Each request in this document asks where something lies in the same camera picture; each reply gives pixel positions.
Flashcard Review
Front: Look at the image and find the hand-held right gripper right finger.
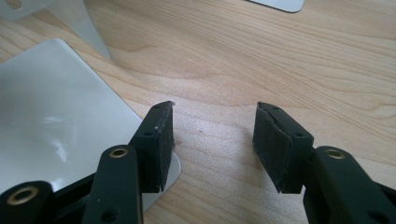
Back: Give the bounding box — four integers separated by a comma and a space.
251, 101, 316, 194

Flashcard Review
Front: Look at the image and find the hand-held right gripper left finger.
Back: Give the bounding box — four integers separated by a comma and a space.
128, 101, 176, 194

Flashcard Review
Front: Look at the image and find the expandable metal book stand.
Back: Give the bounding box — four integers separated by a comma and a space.
0, 0, 306, 213

